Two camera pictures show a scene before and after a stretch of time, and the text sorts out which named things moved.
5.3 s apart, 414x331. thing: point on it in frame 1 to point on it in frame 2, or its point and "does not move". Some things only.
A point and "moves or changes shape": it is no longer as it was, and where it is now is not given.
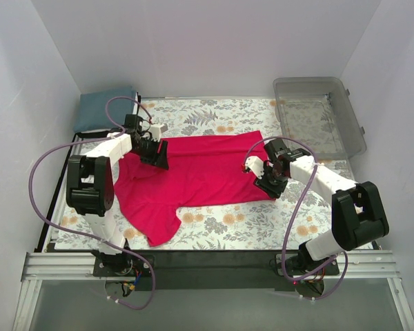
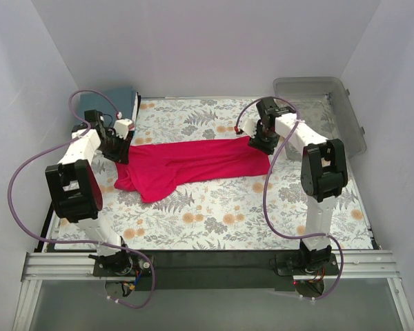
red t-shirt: [203, 170] moves or changes shape
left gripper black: [157, 156] to [119, 152]
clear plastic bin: [319, 114] does not move
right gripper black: [270, 186] to [262, 144]
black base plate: [214, 269] does not move
